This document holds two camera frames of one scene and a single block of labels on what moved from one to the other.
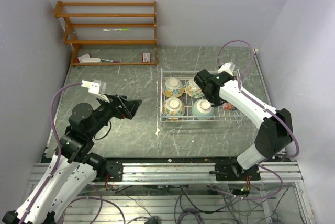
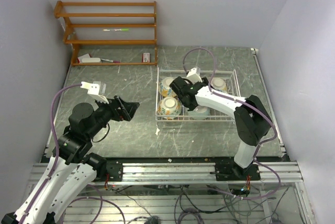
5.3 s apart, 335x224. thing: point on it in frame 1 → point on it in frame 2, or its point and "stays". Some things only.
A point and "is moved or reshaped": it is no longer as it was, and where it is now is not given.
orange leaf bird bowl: [173, 108] is moved or reshaped
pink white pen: [113, 61] stays
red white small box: [146, 57] stays
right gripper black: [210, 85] → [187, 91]
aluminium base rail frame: [207, 192] stays
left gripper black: [128, 106] stays
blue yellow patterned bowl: [172, 87] is moved or reshaped
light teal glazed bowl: [202, 110] is moved or reshaped
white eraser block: [91, 60] stays
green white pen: [115, 30] stays
